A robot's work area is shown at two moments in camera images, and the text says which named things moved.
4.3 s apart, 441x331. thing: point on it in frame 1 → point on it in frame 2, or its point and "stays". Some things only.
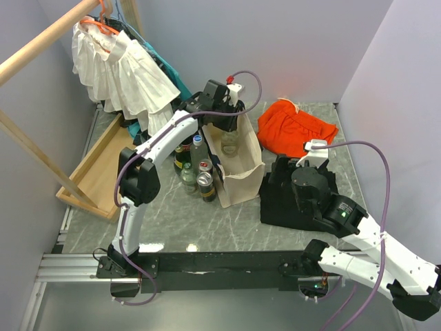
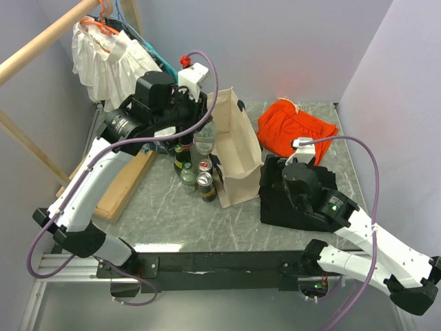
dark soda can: (205, 181) stays
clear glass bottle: (229, 143) → (204, 138)
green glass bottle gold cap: (180, 158) stays
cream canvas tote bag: (240, 176) stays
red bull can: (204, 165) stays
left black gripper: (229, 125) → (198, 109)
